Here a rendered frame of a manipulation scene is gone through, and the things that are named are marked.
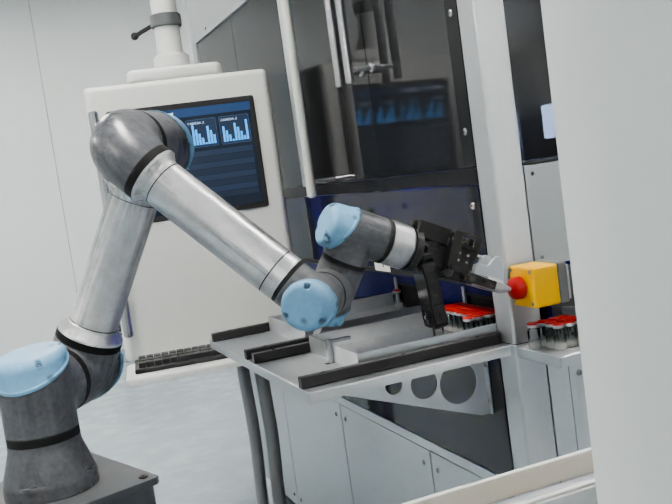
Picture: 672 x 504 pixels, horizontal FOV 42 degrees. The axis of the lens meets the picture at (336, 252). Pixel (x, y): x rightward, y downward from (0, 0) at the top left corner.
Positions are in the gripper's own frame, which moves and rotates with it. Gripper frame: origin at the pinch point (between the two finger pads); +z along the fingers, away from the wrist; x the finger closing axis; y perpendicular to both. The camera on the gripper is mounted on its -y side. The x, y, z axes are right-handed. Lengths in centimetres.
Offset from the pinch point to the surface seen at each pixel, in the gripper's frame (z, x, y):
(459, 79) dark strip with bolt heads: -11.7, 13.9, 36.8
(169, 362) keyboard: -32, 91, -34
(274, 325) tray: -15, 68, -18
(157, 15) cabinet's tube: -56, 113, 55
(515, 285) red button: 1.2, -1.5, 1.5
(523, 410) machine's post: 14.2, 5.5, -19.4
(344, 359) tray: -17.3, 18.8, -19.1
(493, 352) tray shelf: 5.8, 6.9, -10.6
